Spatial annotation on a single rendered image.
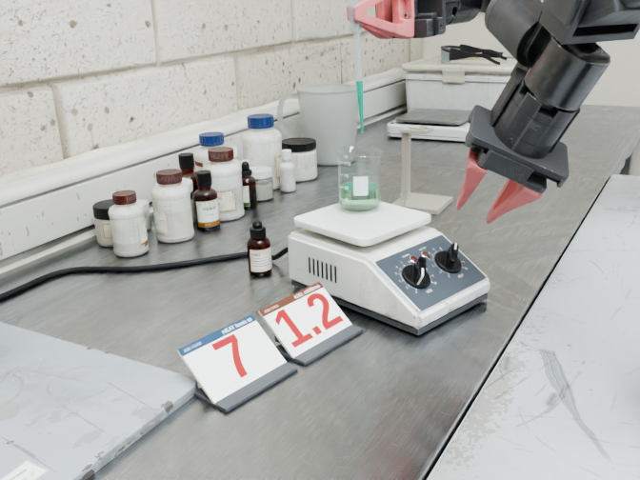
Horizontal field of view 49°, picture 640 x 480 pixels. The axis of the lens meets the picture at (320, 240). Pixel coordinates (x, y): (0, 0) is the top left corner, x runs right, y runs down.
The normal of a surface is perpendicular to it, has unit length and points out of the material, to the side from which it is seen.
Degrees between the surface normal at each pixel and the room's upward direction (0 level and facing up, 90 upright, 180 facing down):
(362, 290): 90
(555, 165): 31
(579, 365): 0
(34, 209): 90
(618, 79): 90
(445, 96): 94
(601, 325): 0
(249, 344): 40
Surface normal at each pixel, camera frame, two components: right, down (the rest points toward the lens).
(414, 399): -0.04, -0.94
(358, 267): -0.72, 0.26
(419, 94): -0.50, 0.36
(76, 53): 0.87, 0.14
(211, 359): 0.46, -0.59
